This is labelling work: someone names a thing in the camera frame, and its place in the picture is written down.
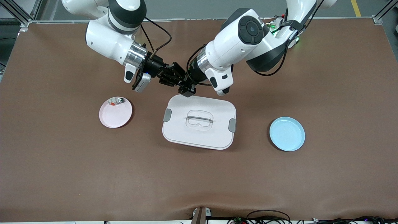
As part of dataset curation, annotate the brown table mat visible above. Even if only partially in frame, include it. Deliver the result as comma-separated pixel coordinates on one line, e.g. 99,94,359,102
0,18,398,222

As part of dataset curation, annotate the silver table edge rail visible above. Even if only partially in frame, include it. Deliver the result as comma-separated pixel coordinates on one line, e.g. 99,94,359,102
30,17,375,25

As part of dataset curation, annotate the aluminium frame profile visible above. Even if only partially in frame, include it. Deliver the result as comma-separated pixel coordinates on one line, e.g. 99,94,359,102
0,0,42,31
372,0,398,25

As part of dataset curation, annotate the white plastic storage box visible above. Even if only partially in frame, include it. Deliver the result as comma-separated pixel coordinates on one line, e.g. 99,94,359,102
162,94,237,151

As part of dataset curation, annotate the black looped cable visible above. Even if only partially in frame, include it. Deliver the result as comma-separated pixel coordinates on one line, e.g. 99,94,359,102
247,210,291,224

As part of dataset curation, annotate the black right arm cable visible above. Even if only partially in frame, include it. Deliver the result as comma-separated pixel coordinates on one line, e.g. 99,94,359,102
141,17,172,59

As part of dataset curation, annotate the blue round plate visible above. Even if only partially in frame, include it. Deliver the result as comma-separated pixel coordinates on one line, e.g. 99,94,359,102
269,117,306,152

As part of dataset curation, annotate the black cable bundle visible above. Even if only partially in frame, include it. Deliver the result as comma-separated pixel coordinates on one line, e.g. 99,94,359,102
311,216,398,224

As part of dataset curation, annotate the pink round plate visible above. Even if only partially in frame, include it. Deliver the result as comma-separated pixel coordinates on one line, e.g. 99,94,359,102
99,96,133,128

